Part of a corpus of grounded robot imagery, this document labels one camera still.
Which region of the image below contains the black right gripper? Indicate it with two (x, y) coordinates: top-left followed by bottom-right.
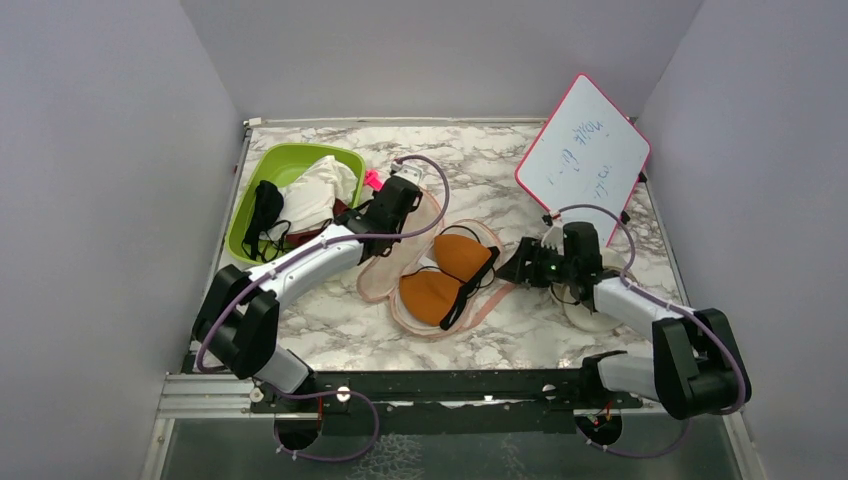
(495, 236), (577, 288)

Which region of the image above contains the peach patterned mesh laundry bag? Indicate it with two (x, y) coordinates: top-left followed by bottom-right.
(357, 219), (514, 339)

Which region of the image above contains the orange bra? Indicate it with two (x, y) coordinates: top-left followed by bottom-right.
(399, 225), (501, 331)

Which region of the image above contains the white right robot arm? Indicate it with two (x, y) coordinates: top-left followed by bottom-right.
(496, 222), (752, 420)

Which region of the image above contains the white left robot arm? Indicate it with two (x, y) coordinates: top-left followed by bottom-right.
(192, 175), (422, 411)

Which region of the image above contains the dark red bra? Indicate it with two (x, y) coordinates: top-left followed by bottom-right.
(283, 199), (350, 251)

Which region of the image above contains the black bra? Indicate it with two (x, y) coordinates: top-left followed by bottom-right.
(241, 180), (291, 263)

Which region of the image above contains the pink plastic clip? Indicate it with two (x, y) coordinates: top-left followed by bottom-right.
(363, 169), (383, 192)

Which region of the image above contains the white cloth garment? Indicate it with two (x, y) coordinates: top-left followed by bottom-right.
(279, 155), (358, 233)

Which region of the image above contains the green plastic basket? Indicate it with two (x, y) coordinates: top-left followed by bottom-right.
(225, 143), (366, 265)

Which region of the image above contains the pink framed whiteboard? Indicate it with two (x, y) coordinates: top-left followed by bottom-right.
(514, 73), (651, 247)

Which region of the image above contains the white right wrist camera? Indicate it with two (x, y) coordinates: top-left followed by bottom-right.
(541, 212), (565, 254)

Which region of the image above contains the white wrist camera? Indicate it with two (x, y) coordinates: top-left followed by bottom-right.
(390, 162), (424, 187)
(541, 212), (565, 254)

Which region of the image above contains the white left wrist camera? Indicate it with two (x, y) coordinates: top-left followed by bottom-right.
(390, 162), (424, 187)

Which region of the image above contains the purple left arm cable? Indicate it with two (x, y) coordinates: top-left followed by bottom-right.
(193, 154), (452, 376)

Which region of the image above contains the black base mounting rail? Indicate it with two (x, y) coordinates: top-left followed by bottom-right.
(250, 369), (642, 436)

